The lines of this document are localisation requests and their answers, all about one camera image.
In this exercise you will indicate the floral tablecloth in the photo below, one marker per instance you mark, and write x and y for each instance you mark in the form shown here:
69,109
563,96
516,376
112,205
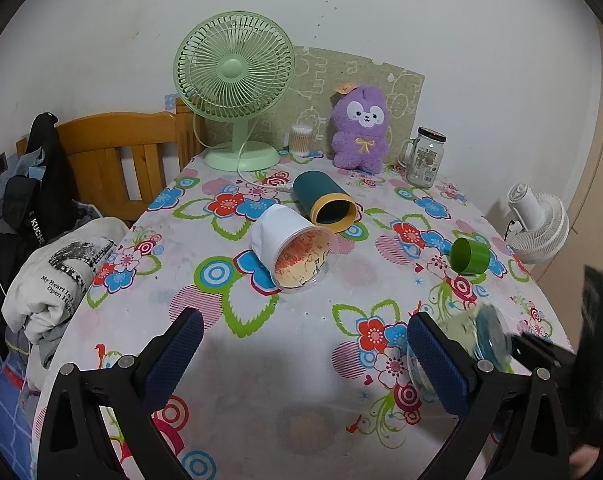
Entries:
311,384

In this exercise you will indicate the white-sleeved clear plastic cup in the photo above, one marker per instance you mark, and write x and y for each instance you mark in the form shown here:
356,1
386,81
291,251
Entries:
295,253

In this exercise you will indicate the teal cup with yellow rim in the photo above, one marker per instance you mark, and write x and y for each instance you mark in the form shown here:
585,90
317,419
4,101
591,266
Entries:
324,201

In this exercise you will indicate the green cartoon placemat board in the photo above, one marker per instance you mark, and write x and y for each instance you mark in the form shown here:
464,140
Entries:
319,75

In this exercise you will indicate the white printed t-shirt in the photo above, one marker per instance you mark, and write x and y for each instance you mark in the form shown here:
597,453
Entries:
53,280

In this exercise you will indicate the white floor fan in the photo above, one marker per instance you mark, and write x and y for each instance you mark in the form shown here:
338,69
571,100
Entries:
543,224

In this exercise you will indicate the clear cup with yellow sleeve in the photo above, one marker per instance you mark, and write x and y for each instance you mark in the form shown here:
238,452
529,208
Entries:
480,333

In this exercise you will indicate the small green cup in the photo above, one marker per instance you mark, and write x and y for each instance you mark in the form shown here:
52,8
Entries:
469,257

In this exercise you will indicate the green desk fan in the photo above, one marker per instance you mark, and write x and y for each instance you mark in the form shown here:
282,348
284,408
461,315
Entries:
232,68

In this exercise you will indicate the glass jar with dark lid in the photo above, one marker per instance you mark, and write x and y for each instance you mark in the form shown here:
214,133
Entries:
422,157

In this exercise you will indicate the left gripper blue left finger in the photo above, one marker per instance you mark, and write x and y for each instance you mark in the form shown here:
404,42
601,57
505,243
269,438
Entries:
74,443

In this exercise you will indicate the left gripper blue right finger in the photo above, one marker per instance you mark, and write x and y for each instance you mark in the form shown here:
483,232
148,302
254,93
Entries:
523,411

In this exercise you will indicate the cotton swab container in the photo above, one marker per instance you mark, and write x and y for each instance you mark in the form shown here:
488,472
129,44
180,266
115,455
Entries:
300,140

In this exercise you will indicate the wooden chair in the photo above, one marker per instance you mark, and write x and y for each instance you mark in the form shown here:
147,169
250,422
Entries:
117,158

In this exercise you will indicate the purple plush toy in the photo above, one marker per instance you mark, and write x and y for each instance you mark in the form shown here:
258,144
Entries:
361,120

